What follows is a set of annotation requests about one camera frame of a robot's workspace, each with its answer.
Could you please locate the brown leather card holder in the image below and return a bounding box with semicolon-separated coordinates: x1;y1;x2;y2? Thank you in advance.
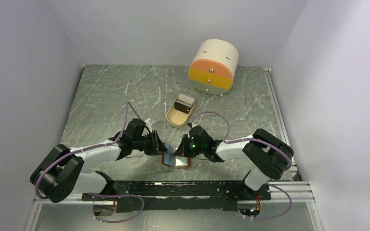
161;144;191;169

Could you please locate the round mini drawer cabinet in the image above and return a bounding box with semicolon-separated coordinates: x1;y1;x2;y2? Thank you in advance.
188;39;239;95

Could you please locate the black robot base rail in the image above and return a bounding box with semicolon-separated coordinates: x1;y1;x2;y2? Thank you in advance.
81;180;271;213

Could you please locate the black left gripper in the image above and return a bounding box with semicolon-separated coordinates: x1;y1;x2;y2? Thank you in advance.
132;130;169;156

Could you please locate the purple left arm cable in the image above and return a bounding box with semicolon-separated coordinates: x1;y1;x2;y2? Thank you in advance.
35;102;154;200

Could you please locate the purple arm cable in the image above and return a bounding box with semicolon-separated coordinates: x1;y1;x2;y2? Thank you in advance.
188;111;292;221
35;102;154;200

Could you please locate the beige oval card tray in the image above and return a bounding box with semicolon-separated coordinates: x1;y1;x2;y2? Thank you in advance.
166;100;196;128

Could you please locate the stack of credit cards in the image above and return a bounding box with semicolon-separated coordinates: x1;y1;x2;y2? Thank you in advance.
174;93;195;114

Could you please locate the aluminium frame rail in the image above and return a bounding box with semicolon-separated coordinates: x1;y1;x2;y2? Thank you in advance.
263;68;323;231

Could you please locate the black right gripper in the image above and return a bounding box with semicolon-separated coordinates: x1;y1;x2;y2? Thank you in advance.
173;134;206;158

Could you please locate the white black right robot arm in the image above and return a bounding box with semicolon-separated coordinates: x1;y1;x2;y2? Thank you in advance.
172;126;294;199

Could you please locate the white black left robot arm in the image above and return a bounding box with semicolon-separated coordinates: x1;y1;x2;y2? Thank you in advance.
29;118;168;203

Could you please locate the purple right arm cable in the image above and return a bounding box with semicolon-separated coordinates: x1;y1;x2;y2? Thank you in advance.
188;111;292;221

